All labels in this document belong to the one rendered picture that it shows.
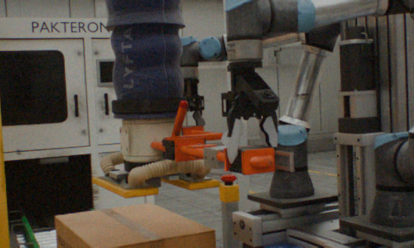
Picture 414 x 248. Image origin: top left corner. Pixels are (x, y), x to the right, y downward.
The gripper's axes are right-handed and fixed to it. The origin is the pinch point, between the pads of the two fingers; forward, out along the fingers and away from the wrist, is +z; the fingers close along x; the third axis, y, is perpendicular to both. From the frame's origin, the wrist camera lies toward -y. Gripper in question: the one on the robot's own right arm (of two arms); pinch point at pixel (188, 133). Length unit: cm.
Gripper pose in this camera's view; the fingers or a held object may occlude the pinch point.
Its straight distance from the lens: 211.0
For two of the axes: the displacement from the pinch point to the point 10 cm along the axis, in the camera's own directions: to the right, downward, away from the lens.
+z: 0.4, 10.0, 0.6
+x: 9.0, -0.6, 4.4
